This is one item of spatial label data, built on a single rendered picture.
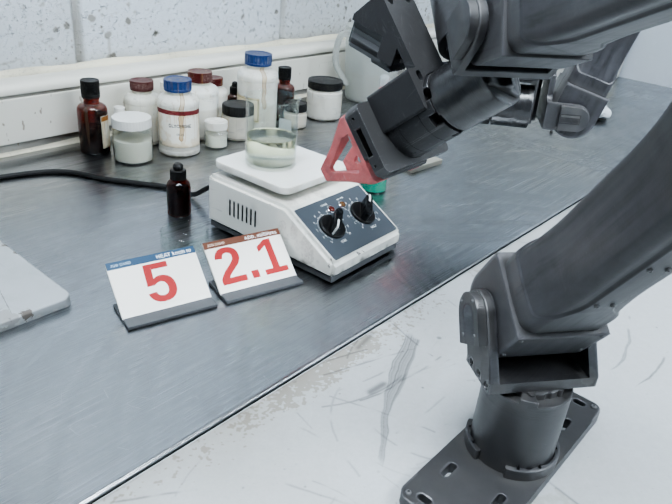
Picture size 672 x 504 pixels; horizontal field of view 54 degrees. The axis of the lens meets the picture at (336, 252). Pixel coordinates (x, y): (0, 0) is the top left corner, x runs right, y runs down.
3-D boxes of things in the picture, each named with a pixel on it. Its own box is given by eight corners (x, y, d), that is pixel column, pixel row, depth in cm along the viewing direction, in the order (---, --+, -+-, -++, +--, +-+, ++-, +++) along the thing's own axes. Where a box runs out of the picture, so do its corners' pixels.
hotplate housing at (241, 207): (399, 249, 80) (408, 189, 76) (331, 288, 70) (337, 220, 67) (268, 194, 91) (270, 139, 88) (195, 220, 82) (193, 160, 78)
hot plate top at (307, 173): (352, 171, 80) (353, 164, 79) (285, 197, 71) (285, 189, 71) (281, 145, 86) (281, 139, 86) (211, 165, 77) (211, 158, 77)
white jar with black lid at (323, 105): (324, 123, 123) (327, 85, 120) (298, 115, 127) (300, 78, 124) (347, 117, 128) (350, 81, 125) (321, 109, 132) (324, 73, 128)
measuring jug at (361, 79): (349, 111, 132) (356, 34, 125) (311, 95, 141) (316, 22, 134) (414, 102, 143) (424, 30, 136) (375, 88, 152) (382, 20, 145)
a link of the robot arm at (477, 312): (461, 280, 46) (494, 325, 41) (574, 276, 48) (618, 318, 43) (447, 352, 49) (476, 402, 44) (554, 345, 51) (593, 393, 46)
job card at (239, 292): (303, 284, 70) (305, 250, 69) (227, 304, 66) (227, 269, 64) (275, 259, 75) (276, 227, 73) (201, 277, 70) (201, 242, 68)
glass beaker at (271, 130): (240, 157, 80) (241, 87, 76) (292, 157, 81) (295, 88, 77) (246, 178, 74) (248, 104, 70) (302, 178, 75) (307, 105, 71)
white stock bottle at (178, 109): (158, 144, 106) (154, 72, 100) (198, 144, 107) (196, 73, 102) (159, 158, 100) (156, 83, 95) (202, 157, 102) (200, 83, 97)
